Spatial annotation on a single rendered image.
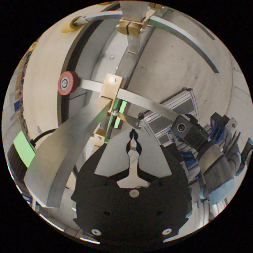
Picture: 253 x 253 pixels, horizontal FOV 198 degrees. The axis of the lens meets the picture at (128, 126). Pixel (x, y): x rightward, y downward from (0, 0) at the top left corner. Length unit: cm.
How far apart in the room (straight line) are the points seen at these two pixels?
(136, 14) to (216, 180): 33
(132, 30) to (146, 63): 98
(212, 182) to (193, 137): 13
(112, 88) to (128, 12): 23
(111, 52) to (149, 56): 73
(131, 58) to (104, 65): 17
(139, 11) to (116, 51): 41
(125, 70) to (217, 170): 47
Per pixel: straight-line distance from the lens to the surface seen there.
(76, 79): 28
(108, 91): 25
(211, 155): 21
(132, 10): 18
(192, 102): 119
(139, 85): 111
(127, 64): 42
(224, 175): 20
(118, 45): 56
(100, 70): 53
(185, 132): 21
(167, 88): 121
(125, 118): 17
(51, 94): 36
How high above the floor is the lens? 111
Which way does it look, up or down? 59 degrees down
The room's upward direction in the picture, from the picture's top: 174 degrees counter-clockwise
